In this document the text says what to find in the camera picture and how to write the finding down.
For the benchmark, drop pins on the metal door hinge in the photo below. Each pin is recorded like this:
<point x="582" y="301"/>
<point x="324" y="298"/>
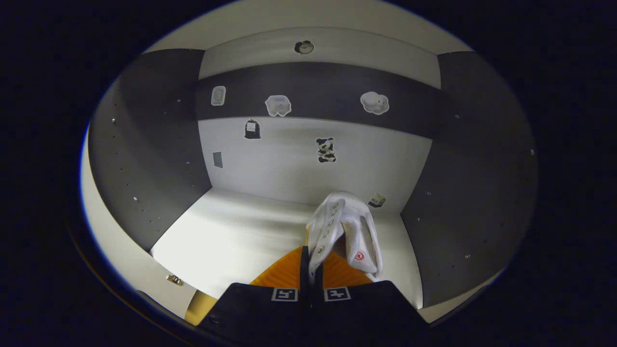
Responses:
<point x="174" y="280"/>

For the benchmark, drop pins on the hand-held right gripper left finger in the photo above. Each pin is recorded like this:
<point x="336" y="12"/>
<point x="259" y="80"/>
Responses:
<point x="255" y="313"/>

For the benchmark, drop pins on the white shoe cabinet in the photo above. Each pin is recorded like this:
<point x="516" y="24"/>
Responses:
<point x="289" y="164"/>

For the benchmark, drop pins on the white shoe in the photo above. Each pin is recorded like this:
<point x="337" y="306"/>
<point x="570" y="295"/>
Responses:
<point x="356" y="221"/>

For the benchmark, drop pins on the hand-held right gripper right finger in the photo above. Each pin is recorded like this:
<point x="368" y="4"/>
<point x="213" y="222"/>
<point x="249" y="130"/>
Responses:
<point x="366" y="313"/>

